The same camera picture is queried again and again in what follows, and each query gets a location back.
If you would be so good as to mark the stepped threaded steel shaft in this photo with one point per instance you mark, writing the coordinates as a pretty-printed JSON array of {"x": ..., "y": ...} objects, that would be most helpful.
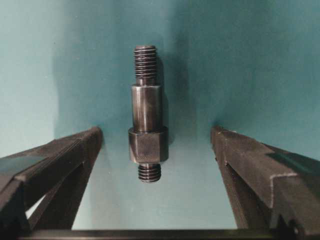
[{"x": 148, "y": 136}]

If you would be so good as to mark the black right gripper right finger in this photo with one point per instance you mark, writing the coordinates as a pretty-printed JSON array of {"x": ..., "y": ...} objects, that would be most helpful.
[{"x": 268, "y": 187}]

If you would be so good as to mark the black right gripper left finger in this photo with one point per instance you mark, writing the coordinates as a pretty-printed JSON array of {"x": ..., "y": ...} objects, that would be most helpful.
[{"x": 41, "y": 188}]

